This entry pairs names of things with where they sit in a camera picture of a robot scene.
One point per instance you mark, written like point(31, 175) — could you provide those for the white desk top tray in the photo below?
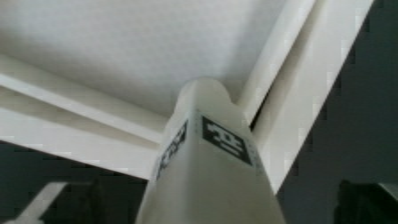
point(100, 55)

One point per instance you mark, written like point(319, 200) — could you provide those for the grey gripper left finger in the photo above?
point(93, 202)

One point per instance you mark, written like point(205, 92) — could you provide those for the white obstacle bar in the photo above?
point(305, 81)
point(68, 136)

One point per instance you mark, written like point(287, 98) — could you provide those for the white front obstacle bar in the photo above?
point(68, 136)

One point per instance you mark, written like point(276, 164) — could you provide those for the white right obstacle bar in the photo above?
point(305, 81)

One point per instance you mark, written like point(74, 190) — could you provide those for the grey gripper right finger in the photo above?
point(367, 203)

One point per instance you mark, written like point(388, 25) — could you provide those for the white leg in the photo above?
point(209, 188)

